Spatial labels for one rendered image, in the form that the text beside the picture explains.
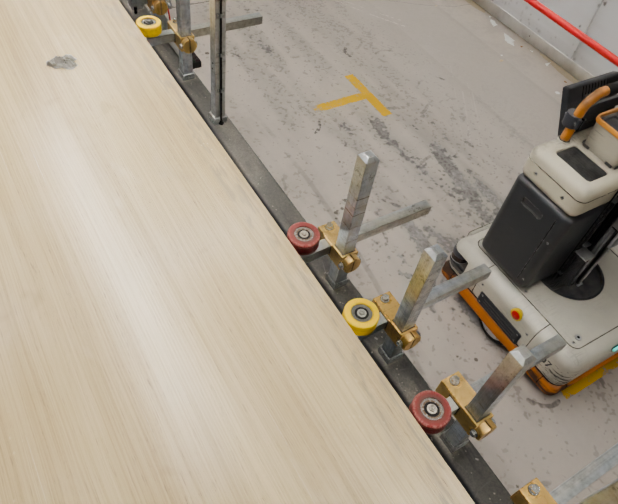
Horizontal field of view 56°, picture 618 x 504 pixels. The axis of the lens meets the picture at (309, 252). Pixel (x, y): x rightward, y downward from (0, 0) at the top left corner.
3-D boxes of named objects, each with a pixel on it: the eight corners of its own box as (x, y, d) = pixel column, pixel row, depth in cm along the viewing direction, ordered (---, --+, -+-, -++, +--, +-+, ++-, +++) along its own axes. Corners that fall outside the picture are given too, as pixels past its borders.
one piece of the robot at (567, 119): (544, 156, 196) (551, 89, 185) (612, 131, 210) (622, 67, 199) (573, 165, 187) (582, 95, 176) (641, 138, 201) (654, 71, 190)
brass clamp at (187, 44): (182, 31, 203) (182, 17, 199) (199, 52, 196) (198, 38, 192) (166, 34, 200) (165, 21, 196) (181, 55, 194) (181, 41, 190)
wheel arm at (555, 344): (550, 341, 138) (558, 332, 135) (560, 352, 137) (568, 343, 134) (407, 423, 121) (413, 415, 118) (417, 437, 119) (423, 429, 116)
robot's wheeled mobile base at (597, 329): (435, 273, 249) (453, 235, 230) (538, 227, 274) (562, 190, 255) (544, 404, 216) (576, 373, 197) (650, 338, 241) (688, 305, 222)
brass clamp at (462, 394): (453, 379, 129) (460, 369, 125) (493, 431, 122) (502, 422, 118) (432, 391, 127) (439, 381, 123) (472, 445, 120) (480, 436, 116)
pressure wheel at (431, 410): (424, 456, 119) (440, 435, 110) (391, 432, 122) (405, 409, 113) (442, 428, 124) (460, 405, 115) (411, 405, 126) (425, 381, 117)
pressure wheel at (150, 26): (144, 43, 199) (141, 11, 190) (167, 48, 199) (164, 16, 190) (135, 55, 194) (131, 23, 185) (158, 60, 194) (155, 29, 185)
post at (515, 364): (444, 442, 139) (525, 341, 102) (453, 454, 138) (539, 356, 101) (433, 448, 138) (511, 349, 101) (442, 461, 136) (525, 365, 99)
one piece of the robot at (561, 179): (464, 263, 237) (555, 92, 172) (556, 222, 258) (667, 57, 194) (520, 326, 220) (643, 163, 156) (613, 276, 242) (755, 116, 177)
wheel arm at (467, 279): (478, 271, 152) (484, 261, 149) (487, 280, 151) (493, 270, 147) (341, 336, 135) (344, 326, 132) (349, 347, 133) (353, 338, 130)
